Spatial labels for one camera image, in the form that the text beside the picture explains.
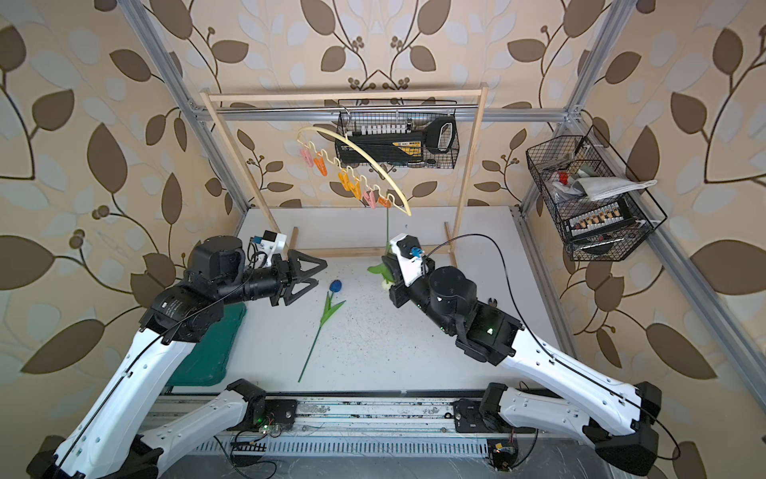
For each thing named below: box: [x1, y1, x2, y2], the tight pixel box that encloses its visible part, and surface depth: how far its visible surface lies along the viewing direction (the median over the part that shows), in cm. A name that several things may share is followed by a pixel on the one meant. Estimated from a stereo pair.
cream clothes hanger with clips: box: [296, 125, 412, 217], surface depth 82 cm
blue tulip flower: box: [297, 279, 347, 384], surface depth 95 cm
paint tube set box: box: [564, 199, 635, 239], surface depth 69 cm
